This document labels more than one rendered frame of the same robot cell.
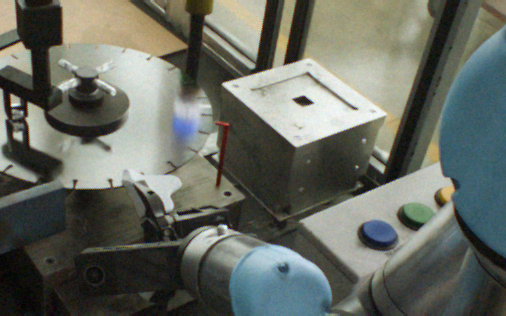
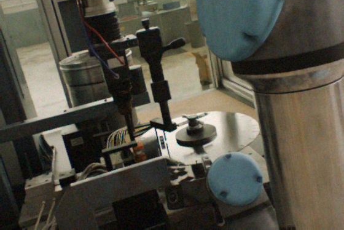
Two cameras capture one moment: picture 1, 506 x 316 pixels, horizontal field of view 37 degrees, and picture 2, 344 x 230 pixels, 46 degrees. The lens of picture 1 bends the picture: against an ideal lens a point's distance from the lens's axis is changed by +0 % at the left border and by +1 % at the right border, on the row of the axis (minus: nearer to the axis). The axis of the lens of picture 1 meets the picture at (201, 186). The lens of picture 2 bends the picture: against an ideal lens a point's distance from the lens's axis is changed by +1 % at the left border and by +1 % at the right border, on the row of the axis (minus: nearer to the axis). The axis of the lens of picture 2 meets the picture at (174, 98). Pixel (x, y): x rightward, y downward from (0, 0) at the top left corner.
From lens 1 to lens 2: 0.31 m
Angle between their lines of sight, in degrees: 33
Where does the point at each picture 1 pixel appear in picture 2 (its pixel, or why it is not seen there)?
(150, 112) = (226, 133)
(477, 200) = (210, 37)
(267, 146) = not seen: hidden behind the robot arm
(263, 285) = (216, 165)
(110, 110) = (204, 133)
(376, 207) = not seen: outside the picture
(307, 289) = (242, 167)
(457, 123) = (198, 7)
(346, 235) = not seen: hidden behind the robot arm
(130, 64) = (223, 117)
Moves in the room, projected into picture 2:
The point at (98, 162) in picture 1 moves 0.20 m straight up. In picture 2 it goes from (193, 154) to (177, 74)
